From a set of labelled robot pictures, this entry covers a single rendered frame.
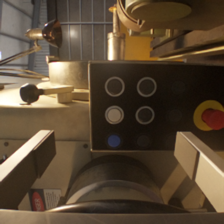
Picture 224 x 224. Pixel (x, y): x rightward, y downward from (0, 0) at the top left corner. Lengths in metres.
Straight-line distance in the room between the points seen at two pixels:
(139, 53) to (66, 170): 2.52
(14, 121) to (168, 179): 0.42
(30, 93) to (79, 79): 0.18
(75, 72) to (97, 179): 0.31
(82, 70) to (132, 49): 2.35
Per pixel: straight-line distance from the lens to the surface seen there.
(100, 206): 0.18
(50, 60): 0.65
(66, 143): 0.41
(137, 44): 2.82
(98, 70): 0.25
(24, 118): 0.43
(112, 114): 0.25
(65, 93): 0.41
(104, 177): 0.34
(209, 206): 0.54
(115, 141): 0.27
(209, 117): 0.27
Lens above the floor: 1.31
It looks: level
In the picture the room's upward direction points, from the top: 89 degrees counter-clockwise
